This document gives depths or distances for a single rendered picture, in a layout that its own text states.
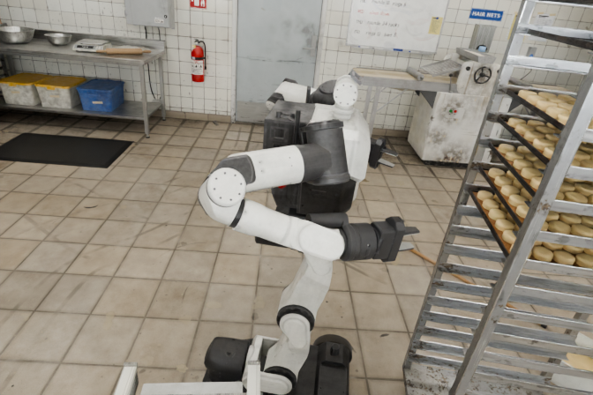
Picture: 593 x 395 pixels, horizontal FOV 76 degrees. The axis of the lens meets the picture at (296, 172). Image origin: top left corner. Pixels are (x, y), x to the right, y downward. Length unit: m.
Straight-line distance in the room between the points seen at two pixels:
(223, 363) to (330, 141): 1.16
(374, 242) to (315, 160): 0.23
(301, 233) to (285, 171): 0.14
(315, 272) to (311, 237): 0.50
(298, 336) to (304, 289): 0.19
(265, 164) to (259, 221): 0.12
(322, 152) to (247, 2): 4.11
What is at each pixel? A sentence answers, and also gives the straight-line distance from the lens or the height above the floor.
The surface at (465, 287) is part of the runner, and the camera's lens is 1.77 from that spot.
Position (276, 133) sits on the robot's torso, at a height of 1.36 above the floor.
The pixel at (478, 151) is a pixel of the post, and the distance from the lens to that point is 1.45.
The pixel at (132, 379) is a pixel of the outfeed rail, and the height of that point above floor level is 0.90.
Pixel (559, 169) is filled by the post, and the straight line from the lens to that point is 1.02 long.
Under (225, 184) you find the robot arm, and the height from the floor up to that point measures 1.37.
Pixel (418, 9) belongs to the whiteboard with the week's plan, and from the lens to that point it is 5.05.
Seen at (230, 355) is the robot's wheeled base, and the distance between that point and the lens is 1.75.
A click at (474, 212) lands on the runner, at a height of 1.04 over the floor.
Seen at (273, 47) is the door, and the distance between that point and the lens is 4.92.
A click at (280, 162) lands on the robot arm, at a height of 1.39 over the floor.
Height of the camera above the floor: 1.74
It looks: 26 degrees down
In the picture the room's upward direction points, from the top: 6 degrees clockwise
